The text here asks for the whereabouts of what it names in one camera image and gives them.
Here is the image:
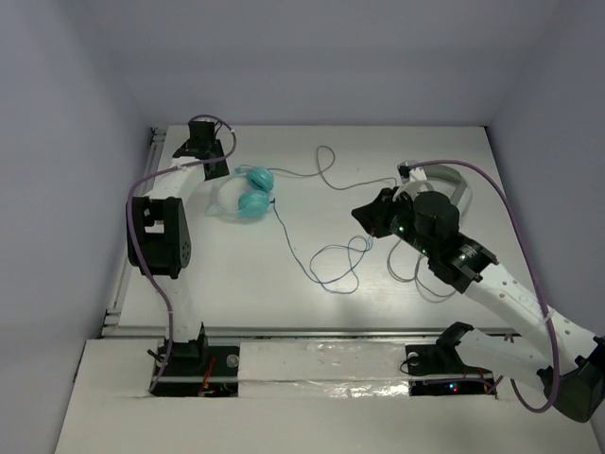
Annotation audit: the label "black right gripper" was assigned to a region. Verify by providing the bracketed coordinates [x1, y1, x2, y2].
[352, 185, 436, 258]

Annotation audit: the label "teal white cat-ear headphones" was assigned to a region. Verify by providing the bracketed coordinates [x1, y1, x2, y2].
[205, 166, 275, 219]

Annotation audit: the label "thin blue headphone cable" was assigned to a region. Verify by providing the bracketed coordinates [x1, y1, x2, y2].
[271, 198, 377, 295]

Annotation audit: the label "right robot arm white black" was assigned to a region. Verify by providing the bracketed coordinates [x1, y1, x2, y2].
[352, 189, 604, 423]

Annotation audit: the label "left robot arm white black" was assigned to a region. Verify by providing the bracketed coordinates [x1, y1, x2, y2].
[126, 115, 237, 373]

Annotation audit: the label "grey white headphones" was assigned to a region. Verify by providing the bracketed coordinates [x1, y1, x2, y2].
[424, 165, 473, 218]

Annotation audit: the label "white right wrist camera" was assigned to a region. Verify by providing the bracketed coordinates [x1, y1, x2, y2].
[397, 162, 427, 185]

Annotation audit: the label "grey USB cable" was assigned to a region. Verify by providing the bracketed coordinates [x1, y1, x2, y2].
[233, 145, 460, 304]

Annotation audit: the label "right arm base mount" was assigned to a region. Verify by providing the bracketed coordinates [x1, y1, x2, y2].
[399, 322, 500, 397]

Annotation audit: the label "aluminium rail frame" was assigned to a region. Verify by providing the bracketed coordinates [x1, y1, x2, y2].
[118, 126, 528, 341]

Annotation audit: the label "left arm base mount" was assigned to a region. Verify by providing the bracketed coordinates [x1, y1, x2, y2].
[147, 326, 240, 398]

